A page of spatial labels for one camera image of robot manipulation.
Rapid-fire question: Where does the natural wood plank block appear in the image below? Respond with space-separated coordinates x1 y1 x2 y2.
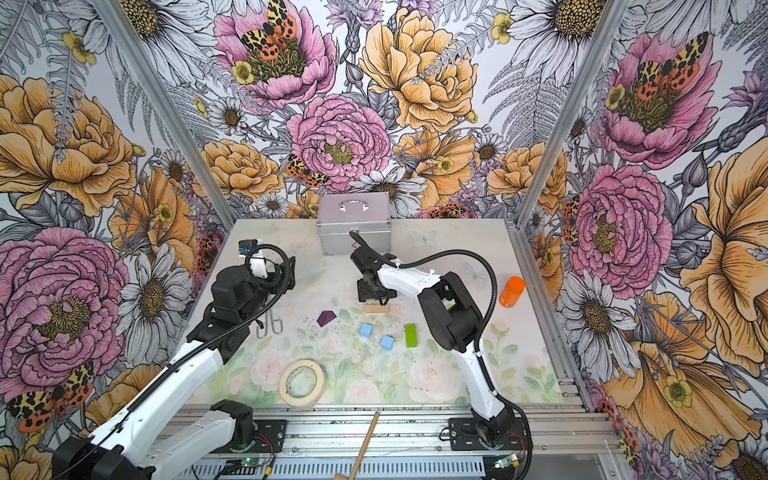
365 304 390 314

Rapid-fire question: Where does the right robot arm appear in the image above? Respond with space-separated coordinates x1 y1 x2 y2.
350 245 516 447

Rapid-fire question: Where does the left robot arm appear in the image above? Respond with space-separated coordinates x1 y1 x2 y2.
52 240 296 479

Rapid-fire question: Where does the purple wood block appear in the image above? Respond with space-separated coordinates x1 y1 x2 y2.
317 310 337 327

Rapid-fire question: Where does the long green block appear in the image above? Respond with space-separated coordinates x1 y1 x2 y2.
404 324 418 348

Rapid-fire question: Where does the silver first aid case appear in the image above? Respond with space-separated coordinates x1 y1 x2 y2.
316 192 392 255

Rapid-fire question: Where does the masking tape roll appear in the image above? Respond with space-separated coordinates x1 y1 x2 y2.
278 359 326 409

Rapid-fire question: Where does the wooden stick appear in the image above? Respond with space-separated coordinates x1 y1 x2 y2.
333 411 380 480

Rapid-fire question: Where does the orange plastic cup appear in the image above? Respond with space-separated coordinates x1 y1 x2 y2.
498 276 526 308

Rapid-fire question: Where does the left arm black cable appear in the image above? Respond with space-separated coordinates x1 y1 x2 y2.
56 242 293 480

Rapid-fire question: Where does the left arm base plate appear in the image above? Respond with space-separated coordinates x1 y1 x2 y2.
215 419 287 454

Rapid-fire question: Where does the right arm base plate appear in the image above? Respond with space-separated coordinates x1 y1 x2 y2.
447 417 531 452

